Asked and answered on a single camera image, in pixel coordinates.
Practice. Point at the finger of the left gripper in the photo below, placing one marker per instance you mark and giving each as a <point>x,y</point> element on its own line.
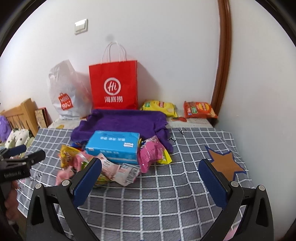
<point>11,152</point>
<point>30,159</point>

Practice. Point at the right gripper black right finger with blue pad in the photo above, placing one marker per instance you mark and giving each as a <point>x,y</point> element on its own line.
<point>257,220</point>

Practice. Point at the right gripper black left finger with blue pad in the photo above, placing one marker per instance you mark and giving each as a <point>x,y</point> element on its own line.
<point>42,220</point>

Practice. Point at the pink and yellow snack bag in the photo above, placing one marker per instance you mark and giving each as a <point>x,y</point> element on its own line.
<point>150,151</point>

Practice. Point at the person's left hand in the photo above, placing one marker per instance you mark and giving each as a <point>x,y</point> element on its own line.
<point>11,203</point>

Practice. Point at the yellow snack packet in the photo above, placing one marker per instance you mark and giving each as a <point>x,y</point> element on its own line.
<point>67,156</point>

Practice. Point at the small patterned box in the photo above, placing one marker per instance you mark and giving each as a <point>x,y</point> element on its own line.
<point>42,117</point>

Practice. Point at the wooden chair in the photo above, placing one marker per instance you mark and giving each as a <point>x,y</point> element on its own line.
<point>23,116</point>

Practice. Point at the white plastic Miniso bag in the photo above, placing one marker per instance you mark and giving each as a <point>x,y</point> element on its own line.
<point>69,91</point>

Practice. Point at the blue tissue pack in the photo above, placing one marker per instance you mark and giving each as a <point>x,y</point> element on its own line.
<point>118,147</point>

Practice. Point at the pale pink snack packet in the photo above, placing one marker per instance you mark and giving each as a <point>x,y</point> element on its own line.
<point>124,174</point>

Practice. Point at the grey checked bed sheet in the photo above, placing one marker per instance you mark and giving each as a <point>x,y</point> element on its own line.
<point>169,202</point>

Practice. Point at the red paper shopping bag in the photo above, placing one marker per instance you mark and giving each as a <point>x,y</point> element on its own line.
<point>114,82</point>

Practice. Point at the purple towel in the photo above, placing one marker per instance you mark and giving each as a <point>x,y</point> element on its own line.
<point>146,123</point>

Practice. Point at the orange chips bag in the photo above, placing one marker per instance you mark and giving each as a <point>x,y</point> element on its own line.
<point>198,110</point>

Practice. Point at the yellow chips bag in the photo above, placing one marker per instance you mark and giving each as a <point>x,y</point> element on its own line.
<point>165,107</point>

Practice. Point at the white light switch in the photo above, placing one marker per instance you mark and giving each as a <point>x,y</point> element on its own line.
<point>81,26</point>

